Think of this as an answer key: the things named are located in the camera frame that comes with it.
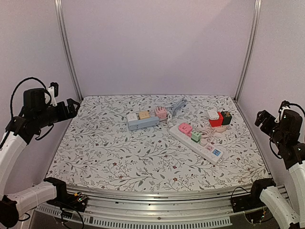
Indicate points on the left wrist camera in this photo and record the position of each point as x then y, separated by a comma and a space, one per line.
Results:
50, 97

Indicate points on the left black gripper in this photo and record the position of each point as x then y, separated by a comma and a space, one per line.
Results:
65, 115

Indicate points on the beige cube adapter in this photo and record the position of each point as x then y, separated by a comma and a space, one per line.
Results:
144, 115

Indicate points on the left aluminium frame post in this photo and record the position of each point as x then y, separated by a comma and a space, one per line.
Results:
66, 48

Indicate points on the white plug adapter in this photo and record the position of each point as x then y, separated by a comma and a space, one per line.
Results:
212, 114

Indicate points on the right aluminium frame post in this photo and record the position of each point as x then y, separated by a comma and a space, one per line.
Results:
249, 50

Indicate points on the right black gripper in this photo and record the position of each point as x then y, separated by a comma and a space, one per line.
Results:
269, 121

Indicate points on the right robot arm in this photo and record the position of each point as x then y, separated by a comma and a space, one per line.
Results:
284, 132

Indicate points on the blue power strip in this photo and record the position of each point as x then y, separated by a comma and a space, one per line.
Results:
143, 123

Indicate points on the round pink socket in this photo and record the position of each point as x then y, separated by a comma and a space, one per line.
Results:
219, 129

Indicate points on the aluminium front rail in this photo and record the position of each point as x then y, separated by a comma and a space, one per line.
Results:
109, 209

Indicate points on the pink cube adapter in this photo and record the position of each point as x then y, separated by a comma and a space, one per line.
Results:
160, 112

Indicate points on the aluminium frame post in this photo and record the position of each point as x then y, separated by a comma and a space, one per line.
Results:
66, 48
249, 50

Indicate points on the dark green cube socket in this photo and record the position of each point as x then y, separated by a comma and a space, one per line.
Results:
227, 117

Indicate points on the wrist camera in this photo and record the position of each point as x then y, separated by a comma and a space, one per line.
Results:
50, 97
284, 106

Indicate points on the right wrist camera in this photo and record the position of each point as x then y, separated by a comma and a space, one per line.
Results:
284, 106

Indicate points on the white cube adapter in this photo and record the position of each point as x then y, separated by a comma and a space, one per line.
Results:
131, 117

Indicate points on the white long power strip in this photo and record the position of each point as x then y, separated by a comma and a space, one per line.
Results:
208, 152

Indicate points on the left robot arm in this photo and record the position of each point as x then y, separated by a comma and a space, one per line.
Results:
40, 109

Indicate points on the green cube adapter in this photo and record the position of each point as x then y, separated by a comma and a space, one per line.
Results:
196, 136

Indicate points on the red cube socket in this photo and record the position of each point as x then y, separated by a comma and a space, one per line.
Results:
217, 122

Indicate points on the pink flat plug adapter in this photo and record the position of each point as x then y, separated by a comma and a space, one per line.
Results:
185, 128

